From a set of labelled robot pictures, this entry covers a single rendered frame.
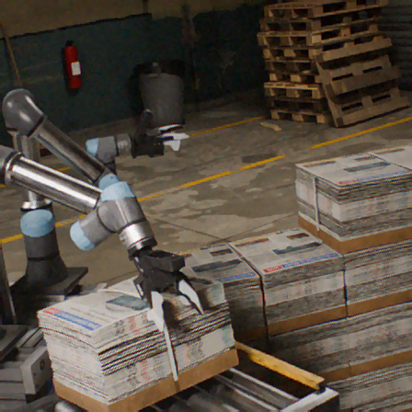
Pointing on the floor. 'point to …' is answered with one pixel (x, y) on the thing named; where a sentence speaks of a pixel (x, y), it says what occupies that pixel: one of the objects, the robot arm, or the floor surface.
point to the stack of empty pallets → (321, 18)
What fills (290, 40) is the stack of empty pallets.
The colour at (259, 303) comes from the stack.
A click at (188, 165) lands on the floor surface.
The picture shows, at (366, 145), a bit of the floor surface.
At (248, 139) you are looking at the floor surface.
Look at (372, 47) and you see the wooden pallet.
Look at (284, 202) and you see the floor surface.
